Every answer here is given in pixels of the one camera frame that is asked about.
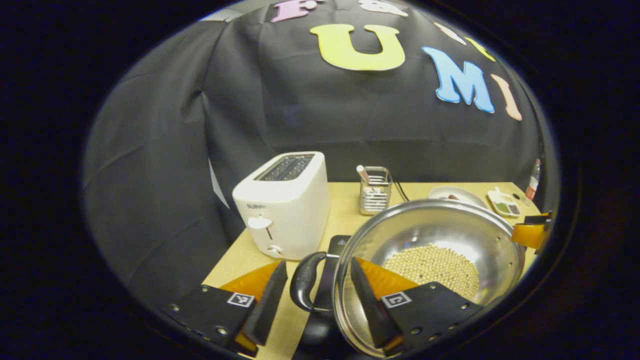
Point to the white toaster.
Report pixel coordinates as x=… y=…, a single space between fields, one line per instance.
x=290 y=215

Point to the stainless steel pot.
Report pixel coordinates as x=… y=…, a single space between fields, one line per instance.
x=425 y=225

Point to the white divided bean dish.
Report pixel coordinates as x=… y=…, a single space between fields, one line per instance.
x=505 y=205

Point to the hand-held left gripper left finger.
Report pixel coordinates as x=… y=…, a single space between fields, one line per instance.
x=270 y=307

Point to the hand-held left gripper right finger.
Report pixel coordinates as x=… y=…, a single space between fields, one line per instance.
x=367 y=305

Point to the clear water bottle red label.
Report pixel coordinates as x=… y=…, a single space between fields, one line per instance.
x=533 y=182

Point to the pile of soybeans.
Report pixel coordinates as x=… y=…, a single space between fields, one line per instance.
x=435 y=267

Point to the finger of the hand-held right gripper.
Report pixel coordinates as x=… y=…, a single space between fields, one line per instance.
x=530 y=235

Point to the black induction cooktop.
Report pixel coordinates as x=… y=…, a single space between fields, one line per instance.
x=327 y=280

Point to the white round plate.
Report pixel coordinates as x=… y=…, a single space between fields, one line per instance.
x=445 y=191

